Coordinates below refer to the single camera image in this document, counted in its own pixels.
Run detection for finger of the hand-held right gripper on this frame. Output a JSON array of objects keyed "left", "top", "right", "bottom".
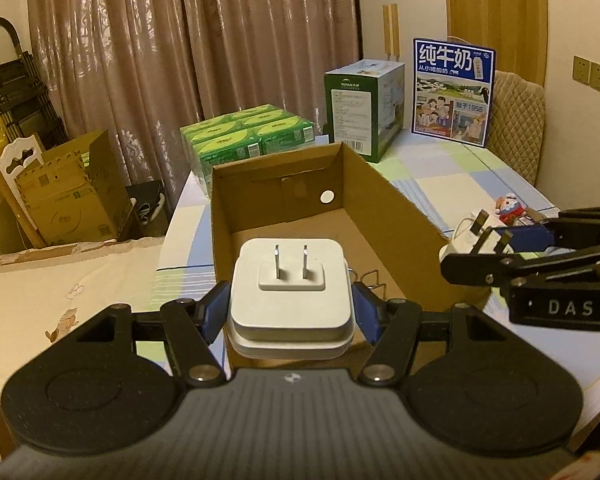
[
  {"left": 510, "top": 206, "right": 600, "bottom": 255},
  {"left": 440, "top": 246, "right": 600, "bottom": 289}
]

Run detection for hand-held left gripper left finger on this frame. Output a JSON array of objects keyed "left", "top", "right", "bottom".
[{"left": 72, "top": 280, "right": 231, "bottom": 388}]

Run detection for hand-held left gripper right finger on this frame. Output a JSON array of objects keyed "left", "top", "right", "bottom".
[{"left": 350, "top": 280, "right": 508, "bottom": 388}]

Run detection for white plug charger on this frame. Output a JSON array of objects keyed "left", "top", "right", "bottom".
[{"left": 447, "top": 210, "right": 513, "bottom": 261}]

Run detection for red white toy figure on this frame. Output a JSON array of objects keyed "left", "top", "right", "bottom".
[{"left": 497, "top": 194, "right": 530, "bottom": 226}]

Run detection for white square power adapter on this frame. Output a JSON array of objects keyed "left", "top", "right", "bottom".
[{"left": 224, "top": 238, "right": 357, "bottom": 360}]

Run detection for dark shoe box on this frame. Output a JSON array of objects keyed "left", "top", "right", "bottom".
[{"left": 125, "top": 179, "right": 171, "bottom": 241}]

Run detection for plaid tablecloth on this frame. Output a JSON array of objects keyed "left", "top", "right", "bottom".
[{"left": 157, "top": 127, "right": 600, "bottom": 441}]

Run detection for beige quilted chair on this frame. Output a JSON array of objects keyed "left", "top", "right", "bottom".
[{"left": 490, "top": 70, "right": 546, "bottom": 186}]

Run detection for beige printed bed sheet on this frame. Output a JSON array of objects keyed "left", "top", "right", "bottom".
[{"left": 0, "top": 237, "right": 216, "bottom": 411}]

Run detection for blue milk carton box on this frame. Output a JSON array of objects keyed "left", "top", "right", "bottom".
[{"left": 411, "top": 37, "right": 496, "bottom": 148}]

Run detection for pack of green tissue packets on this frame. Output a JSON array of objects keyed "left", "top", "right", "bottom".
[{"left": 180, "top": 104, "right": 317, "bottom": 196}]

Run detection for printed cardboard box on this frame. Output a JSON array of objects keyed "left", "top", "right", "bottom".
[{"left": 15, "top": 130, "right": 131, "bottom": 246}]

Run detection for green milk carton box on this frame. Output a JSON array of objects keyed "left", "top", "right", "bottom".
[{"left": 324, "top": 59, "right": 406, "bottom": 163}]

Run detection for light wooden slats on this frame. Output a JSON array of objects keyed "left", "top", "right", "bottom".
[{"left": 382, "top": 3, "right": 399, "bottom": 61}]

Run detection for white carved chair back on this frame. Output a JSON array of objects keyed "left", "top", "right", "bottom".
[{"left": 0, "top": 133, "right": 46, "bottom": 248}]

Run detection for pinkish brown curtain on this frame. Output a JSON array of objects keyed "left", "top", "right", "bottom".
[
  {"left": 26, "top": 0, "right": 203, "bottom": 201},
  {"left": 180, "top": 0, "right": 363, "bottom": 128}
]

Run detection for black folding cart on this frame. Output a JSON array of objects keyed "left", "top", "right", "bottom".
[{"left": 0, "top": 16, "right": 71, "bottom": 151}]

